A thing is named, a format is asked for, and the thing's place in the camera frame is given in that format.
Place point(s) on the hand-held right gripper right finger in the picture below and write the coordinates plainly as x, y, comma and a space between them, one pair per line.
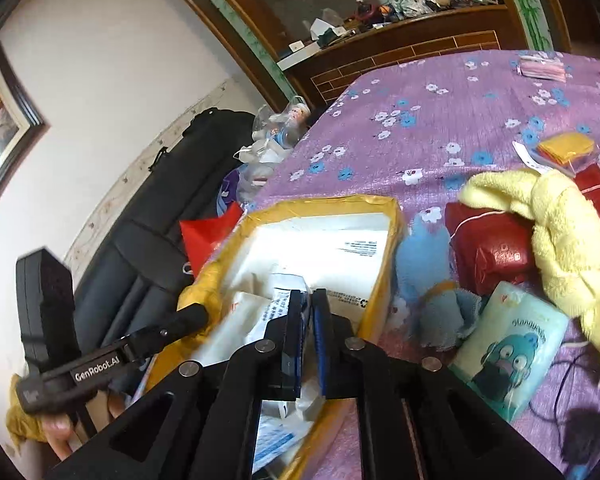
321, 330

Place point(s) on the red plastic bag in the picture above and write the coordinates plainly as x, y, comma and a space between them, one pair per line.
207, 235

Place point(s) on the white paper packet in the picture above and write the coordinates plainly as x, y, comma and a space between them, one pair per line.
245, 312

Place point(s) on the wooden sideboard with clutter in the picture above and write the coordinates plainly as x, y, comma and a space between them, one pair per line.
395, 5

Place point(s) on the person's left forearm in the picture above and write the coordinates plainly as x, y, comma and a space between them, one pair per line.
20, 410

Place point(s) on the pink face mask pack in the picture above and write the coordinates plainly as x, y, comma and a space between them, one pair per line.
542, 67

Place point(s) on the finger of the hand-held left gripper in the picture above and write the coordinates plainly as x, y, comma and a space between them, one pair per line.
180, 324

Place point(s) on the clear plastic bags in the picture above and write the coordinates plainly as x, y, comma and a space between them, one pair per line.
257, 157

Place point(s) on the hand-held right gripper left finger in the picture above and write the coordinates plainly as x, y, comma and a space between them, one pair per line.
304, 325

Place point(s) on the white and blue packet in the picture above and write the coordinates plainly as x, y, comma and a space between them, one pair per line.
280, 435

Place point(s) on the yellow towel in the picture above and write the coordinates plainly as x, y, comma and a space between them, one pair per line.
555, 220

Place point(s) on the purple plastic bag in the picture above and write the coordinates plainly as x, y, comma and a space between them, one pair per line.
227, 191

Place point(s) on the purple floral bedsheet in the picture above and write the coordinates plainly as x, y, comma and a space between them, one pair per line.
405, 125

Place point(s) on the person's left hand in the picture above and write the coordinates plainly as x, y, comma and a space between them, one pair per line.
60, 432

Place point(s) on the white paper tag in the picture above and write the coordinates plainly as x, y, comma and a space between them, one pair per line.
527, 157

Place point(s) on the wooden mirror cabinet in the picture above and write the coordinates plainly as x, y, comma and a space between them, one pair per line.
340, 67

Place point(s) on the black leather sofa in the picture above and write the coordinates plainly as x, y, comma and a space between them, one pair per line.
170, 210

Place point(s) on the large white mailer bag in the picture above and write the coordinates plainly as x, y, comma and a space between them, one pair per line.
330, 240

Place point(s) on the light green tissue pack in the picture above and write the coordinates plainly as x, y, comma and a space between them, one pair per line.
515, 350

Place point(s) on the large red packet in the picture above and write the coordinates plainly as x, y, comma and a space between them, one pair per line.
490, 250

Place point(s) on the clear plastic bottle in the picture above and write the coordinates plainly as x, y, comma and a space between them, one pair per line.
292, 121

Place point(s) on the yellow folded cloth in wrapper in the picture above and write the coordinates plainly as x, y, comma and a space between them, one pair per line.
565, 147

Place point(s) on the small red packet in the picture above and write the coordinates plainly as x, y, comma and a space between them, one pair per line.
596, 187

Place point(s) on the small white printed packet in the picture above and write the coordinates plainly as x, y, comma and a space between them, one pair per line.
286, 285

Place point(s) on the framed wall picture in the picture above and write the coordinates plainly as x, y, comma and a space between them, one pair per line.
5, 120

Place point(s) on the blue towel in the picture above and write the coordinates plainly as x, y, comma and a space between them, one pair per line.
427, 265

